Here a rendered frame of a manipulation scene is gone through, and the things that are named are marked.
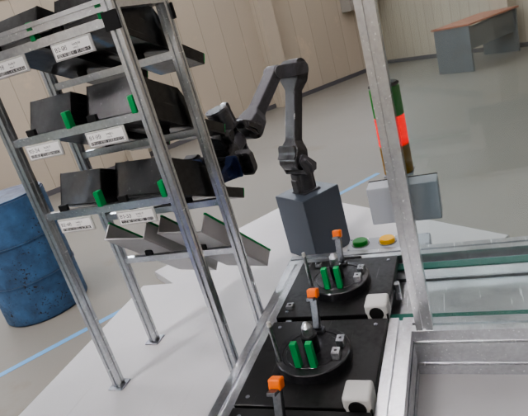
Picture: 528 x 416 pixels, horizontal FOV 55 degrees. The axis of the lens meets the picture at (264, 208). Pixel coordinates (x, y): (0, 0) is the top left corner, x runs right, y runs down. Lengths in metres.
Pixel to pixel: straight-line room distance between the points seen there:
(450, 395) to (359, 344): 0.18
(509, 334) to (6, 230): 3.35
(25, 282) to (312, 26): 8.14
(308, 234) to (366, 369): 0.66
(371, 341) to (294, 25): 9.66
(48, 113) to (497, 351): 0.97
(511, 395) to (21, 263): 3.39
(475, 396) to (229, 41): 8.89
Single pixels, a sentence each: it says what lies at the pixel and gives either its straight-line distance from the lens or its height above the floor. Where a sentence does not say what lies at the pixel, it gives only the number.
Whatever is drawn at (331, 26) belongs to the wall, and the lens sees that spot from 11.04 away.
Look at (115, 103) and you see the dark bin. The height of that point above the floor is 1.49.
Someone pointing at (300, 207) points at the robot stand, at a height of 1.04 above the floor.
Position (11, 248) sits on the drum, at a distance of 3.88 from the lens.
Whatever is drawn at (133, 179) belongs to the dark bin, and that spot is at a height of 1.34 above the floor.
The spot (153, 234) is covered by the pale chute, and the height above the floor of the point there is 1.18.
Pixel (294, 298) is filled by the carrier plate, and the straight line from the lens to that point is 1.17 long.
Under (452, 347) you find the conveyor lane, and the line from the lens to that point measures 1.03.
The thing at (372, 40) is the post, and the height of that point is 1.49.
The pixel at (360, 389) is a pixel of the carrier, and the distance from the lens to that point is 0.86.
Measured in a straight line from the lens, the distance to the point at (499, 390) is 1.04.
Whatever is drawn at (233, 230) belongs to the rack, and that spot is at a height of 1.15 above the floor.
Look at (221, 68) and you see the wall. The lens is 9.43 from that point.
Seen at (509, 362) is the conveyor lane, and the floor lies 0.88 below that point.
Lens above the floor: 1.56
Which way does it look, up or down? 19 degrees down
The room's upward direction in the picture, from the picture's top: 16 degrees counter-clockwise
